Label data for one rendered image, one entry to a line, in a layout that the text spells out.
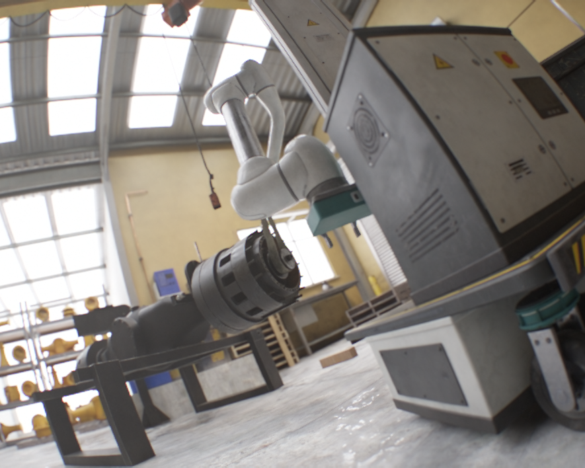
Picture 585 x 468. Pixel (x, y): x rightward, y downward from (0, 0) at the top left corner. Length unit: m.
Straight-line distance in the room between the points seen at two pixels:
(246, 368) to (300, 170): 3.81
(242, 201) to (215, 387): 3.57
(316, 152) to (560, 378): 0.93
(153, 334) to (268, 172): 1.93
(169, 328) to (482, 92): 2.43
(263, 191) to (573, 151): 0.91
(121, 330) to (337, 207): 2.31
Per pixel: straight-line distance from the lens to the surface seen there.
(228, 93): 1.53
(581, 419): 0.63
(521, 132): 0.72
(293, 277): 2.24
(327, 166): 1.10
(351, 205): 1.05
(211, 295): 2.11
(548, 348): 0.55
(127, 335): 2.88
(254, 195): 1.13
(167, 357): 2.53
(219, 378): 4.53
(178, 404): 4.39
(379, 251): 8.35
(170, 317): 2.62
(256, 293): 1.96
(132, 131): 8.19
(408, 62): 0.68
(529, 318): 0.54
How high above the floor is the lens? 0.36
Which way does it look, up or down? 17 degrees up
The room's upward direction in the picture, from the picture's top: 24 degrees counter-clockwise
